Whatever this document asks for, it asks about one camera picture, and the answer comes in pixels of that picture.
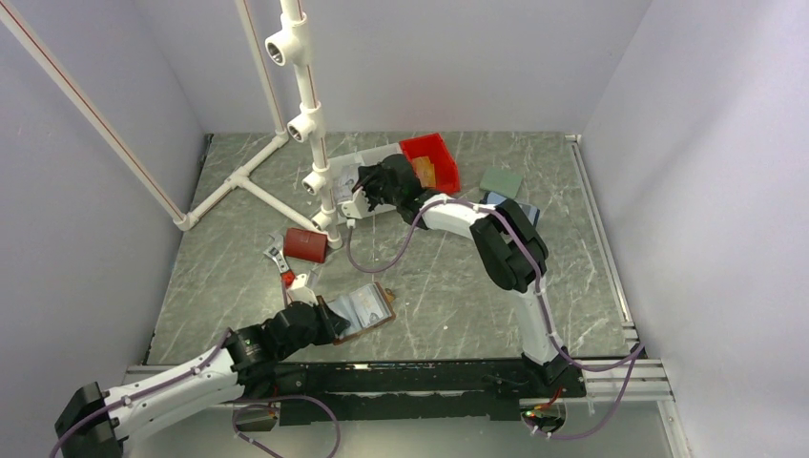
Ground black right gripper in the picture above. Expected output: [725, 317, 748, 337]
[351, 164, 402, 214]

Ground brown leather card holder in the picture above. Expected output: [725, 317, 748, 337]
[319, 282, 396, 345]

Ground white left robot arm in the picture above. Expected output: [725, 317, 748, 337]
[50, 302, 350, 457]

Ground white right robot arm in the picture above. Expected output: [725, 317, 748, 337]
[352, 155, 582, 396]

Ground orange card in bin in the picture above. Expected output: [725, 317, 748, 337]
[411, 156, 437, 188]

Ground dark red card holder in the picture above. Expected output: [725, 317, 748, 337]
[283, 227, 328, 263]

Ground blue card holder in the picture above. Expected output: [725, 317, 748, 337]
[480, 191, 540, 227]

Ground green card holder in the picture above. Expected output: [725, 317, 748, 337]
[479, 167, 523, 198]

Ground clear middle plastic bin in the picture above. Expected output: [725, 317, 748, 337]
[354, 143, 403, 191]

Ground clear plastic bin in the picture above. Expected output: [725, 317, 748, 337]
[301, 153, 373, 224]
[354, 143, 403, 191]

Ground clear left plastic bin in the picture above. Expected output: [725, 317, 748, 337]
[301, 153, 373, 224]

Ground red plastic bin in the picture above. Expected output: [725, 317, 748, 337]
[399, 133, 461, 195]

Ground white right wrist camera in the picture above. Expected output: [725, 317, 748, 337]
[339, 188, 373, 226]

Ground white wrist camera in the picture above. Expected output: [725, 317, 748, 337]
[339, 188, 373, 226]
[282, 272, 318, 305]

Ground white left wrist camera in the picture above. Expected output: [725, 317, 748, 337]
[282, 272, 318, 305]

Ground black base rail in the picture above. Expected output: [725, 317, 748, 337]
[240, 358, 587, 426]

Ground adjustable wrench red handle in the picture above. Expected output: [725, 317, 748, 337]
[263, 233, 296, 288]

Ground white pvc pipe frame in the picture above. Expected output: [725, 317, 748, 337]
[1, 1, 342, 248]

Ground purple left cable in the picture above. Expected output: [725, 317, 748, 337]
[49, 328, 342, 458]

